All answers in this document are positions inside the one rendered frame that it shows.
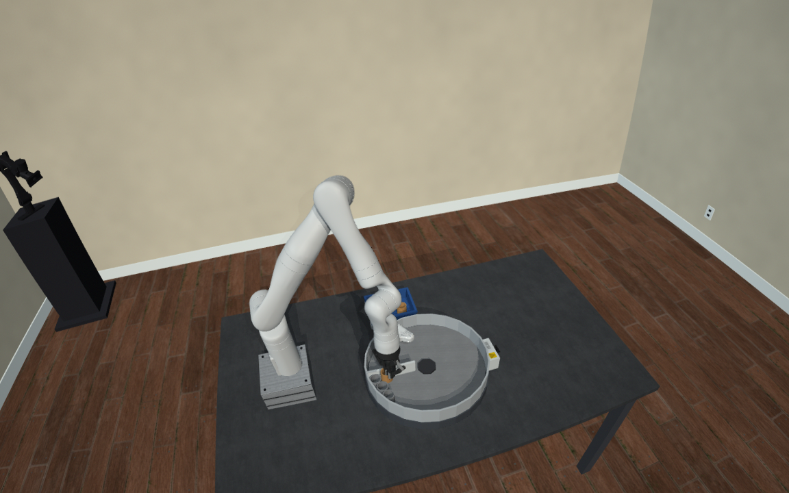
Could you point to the blue crate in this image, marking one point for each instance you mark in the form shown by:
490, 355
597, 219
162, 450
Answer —
406, 298

